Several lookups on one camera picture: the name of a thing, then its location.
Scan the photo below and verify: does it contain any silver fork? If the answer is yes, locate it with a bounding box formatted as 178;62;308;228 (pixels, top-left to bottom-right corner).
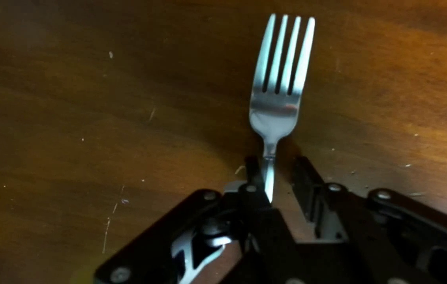
248;13;317;204

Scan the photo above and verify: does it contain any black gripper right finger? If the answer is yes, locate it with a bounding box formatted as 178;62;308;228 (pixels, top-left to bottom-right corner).
290;155;447;284

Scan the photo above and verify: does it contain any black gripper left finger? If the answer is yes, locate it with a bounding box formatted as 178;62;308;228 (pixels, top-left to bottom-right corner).
93;155;308;284

